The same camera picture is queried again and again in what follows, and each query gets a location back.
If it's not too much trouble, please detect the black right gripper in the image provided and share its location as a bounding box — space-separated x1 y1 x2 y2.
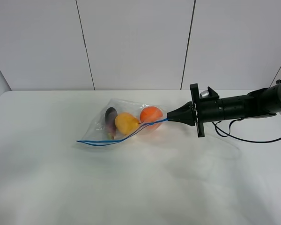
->
167 83 221 137

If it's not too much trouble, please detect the clear zip bag blue seal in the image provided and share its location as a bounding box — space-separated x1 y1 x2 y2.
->
77 99 167 147

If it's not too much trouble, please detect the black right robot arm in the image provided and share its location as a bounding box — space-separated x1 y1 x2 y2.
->
167 79 281 137

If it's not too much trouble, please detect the orange toy fruit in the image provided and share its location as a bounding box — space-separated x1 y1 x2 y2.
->
140 106 163 124

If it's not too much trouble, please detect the yellow toy pear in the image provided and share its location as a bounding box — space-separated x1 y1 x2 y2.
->
115 112 140 135

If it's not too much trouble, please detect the purple toy eggplant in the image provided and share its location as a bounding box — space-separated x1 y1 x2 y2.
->
104 107 118 140

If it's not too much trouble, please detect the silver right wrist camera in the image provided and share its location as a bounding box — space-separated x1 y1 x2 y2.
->
200 86 219 99

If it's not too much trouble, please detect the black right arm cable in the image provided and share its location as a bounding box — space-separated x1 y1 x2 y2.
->
213 118 281 143

